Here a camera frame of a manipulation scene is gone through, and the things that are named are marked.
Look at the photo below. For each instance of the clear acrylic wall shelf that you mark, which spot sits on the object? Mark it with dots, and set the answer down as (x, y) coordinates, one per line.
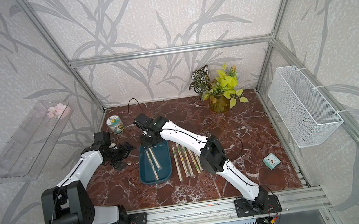
(26, 153)

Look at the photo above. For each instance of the pink flower decoration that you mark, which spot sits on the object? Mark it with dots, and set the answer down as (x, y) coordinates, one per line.
(58, 111)

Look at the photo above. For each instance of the small printed tin can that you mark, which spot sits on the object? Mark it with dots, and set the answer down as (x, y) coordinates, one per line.
(115, 123)

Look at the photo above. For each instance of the aluminium front rail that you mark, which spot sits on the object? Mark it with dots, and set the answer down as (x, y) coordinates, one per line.
(223, 210)

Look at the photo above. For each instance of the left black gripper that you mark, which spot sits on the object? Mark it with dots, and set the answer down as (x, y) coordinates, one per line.
(125, 151)

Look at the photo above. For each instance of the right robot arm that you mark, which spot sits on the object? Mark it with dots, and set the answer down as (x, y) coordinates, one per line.
(211, 155)

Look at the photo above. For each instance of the small teal alarm clock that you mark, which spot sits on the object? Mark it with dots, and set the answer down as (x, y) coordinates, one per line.
(271, 161)

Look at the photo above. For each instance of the chopstick pair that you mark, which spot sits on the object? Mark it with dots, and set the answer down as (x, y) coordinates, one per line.
(194, 161)
(198, 162)
(188, 162)

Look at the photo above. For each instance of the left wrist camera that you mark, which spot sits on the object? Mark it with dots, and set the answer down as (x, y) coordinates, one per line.
(102, 138)

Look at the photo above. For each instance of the potted green plant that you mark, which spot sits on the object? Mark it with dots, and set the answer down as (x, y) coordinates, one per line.
(221, 92)

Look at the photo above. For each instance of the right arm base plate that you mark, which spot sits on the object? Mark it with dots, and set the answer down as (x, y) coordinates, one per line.
(246, 207)

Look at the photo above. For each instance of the white wire mesh basket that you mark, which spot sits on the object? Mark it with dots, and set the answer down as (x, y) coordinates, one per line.
(307, 114)

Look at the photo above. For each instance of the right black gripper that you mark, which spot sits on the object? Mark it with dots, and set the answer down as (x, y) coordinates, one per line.
(145, 145)

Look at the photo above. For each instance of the teal storage box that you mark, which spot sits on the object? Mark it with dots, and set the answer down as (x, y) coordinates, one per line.
(148, 172)

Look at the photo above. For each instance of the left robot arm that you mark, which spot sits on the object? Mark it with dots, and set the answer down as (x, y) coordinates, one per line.
(69, 202)

